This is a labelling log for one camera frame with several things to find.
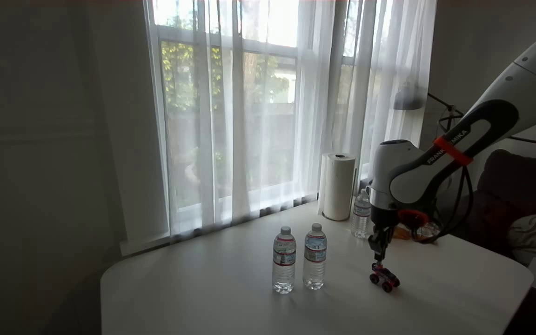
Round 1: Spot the orange cable strap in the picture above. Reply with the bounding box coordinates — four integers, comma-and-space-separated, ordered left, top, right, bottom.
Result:
431, 134, 474, 169

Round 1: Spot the white framed window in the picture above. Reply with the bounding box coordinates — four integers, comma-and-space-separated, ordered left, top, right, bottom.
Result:
148, 0, 368, 232

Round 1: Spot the black floor lamp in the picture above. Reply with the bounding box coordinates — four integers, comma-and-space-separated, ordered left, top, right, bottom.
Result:
392, 83, 469, 135

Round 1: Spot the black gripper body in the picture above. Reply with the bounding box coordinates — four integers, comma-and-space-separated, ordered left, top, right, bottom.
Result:
366, 206, 400, 247

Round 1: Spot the white sheer curtain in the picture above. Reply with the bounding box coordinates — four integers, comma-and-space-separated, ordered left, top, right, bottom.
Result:
87, 0, 439, 251

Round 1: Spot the white paper towel roll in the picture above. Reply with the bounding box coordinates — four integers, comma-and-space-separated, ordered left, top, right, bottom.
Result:
318, 150, 357, 223

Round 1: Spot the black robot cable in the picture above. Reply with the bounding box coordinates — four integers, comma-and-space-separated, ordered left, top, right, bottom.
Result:
396, 165, 476, 245

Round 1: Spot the red and blue toy truck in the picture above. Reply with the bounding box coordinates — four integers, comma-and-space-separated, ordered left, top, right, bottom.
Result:
368, 266, 402, 296

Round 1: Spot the clear plastic water bottle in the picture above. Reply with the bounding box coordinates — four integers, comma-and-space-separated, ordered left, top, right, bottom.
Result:
301, 221, 329, 292
271, 225, 297, 297
349, 184, 374, 242

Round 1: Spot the dark couch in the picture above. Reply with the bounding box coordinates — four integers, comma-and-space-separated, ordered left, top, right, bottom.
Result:
459, 147, 536, 266

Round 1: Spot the orange snack bag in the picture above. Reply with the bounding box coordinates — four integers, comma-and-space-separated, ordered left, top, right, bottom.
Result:
392, 221, 441, 243

